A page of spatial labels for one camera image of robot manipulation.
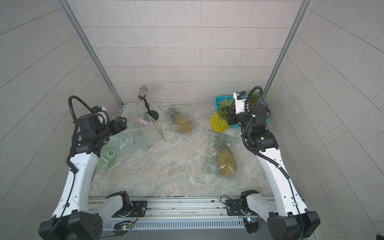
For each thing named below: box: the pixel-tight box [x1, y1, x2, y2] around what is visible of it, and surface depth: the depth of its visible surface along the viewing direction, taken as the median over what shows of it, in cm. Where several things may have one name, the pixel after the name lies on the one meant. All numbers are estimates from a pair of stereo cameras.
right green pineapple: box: [214, 137, 238, 176], surface depth 80 cm
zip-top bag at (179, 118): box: [160, 104, 194, 135], surface depth 98 cm
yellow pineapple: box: [210, 97, 235, 133], surface depth 74 cm
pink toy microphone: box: [137, 117, 154, 127], surface depth 102 cm
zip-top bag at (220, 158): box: [204, 129, 241, 180], surface depth 82 cm
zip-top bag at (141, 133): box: [107, 112, 166, 159], surface depth 94 cm
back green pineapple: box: [166, 106, 193, 134], surface depth 97 cm
